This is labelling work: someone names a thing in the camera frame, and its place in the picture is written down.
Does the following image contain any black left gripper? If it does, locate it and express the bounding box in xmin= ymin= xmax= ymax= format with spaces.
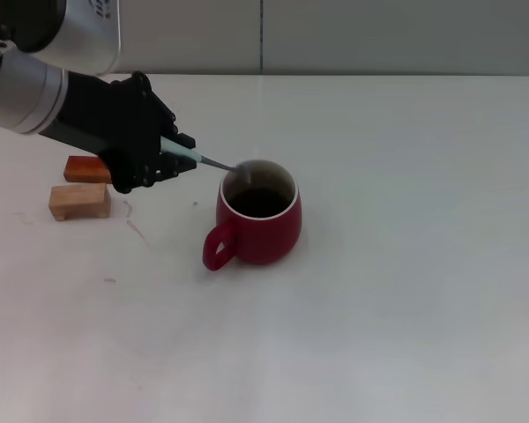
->
xmin=41 ymin=70 xmax=200 ymax=196

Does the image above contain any light blue handled metal spoon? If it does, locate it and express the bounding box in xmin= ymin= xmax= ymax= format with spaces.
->
xmin=160 ymin=135 xmax=255 ymax=184

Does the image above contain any red ceramic cup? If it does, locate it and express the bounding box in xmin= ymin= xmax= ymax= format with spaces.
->
xmin=202 ymin=159 xmax=303 ymax=272

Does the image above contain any reddish brown wooden block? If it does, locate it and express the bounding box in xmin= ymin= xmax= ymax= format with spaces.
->
xmin=63 ymin=155 xmax=113 ymax=184

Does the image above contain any light wooden block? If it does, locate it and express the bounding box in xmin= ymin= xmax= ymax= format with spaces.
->
xmin=48 ymin=182 xmax=113 ymax=223

